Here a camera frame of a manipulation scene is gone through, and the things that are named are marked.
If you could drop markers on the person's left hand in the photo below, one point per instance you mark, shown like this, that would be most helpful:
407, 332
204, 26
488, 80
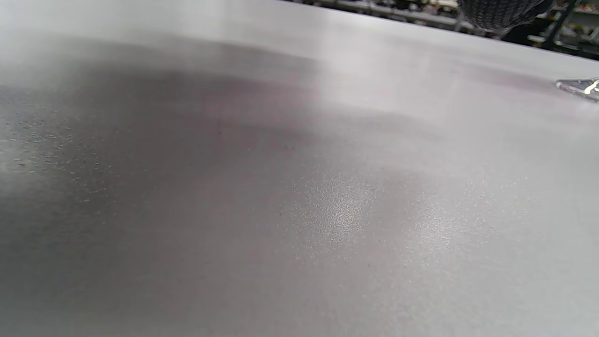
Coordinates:
500, 14

